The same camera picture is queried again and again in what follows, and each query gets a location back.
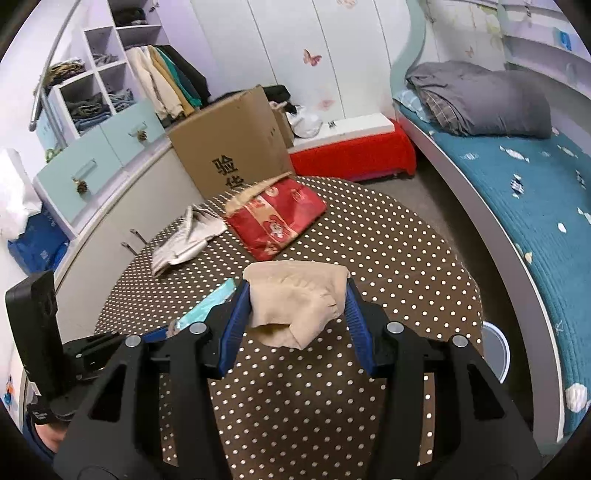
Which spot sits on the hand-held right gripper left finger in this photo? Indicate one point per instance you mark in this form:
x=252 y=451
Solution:
x=233 y=332

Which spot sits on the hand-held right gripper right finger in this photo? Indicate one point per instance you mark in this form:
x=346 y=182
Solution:
x=360 y=332

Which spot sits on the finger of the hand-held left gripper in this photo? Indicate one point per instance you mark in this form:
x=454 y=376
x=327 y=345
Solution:
x=157 y=334

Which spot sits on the pale teal wrapper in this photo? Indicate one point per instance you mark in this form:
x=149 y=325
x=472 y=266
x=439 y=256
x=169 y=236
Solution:
x=207 y=307

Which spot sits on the beige cloth sock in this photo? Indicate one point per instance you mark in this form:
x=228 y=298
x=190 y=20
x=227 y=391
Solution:
x=295 y=304

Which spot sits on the pale blue plastic bin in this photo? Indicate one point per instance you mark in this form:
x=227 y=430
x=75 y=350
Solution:
x=496 y=350

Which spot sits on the person's left forearm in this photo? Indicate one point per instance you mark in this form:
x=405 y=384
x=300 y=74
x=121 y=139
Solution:
x=51 y=438

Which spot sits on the blue plastic bag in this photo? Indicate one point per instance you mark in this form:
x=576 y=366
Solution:
x=37 y=244

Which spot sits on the brown polka dot round table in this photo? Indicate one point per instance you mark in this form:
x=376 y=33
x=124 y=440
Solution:
x=369 y=240

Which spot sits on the white grey crumpled cloth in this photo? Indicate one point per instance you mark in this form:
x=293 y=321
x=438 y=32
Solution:
x=184 y=235

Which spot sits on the red patterned gift bag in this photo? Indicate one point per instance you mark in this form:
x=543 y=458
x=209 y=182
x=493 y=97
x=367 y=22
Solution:
x=272 y=217

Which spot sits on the white curved low cabinet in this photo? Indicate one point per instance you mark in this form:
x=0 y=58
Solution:
x=138 y=194

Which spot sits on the large white bag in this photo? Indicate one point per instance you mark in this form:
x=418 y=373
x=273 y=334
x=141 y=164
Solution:
x=16 y=184

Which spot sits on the red storage box white top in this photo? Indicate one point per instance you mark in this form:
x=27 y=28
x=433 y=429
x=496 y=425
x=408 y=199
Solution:
x=351 y=152

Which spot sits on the pale teal drawer cabinet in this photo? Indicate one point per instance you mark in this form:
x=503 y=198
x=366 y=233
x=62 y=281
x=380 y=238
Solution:
x=92 y=157

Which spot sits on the large cardboard box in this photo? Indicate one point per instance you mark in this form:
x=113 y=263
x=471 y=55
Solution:
x=226 y=143

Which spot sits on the blue bed mattress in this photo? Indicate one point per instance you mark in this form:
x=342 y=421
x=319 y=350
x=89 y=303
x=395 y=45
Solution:
x=531 y=207

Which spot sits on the white plastic bag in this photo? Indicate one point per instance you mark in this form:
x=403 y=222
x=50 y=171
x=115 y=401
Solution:
x=302 y=122

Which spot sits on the light blue pillow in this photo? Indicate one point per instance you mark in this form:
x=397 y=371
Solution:
x=408 y=104

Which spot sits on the plaid pillow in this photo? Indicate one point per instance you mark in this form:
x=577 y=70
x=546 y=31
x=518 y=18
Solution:
x=438 y=108

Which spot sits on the hanging clothes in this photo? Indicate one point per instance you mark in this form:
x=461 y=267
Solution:
x=161 y=83

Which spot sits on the grey folded duvet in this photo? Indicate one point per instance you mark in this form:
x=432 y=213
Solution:
x=489 y=101

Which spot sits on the pink butterfly sticker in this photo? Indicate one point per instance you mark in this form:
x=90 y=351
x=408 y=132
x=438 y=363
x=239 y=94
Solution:
x=312 y=57

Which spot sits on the white wardrobe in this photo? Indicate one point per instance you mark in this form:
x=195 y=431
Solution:
x=286 y=46

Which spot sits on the white curved bed frame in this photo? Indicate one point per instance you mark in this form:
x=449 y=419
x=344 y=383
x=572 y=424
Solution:
x=466 y=189

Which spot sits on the chrome curved rail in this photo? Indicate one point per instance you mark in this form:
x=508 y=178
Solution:
x=51 y=60

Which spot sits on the white wall shelves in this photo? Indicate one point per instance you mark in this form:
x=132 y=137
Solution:
x=540 y=41

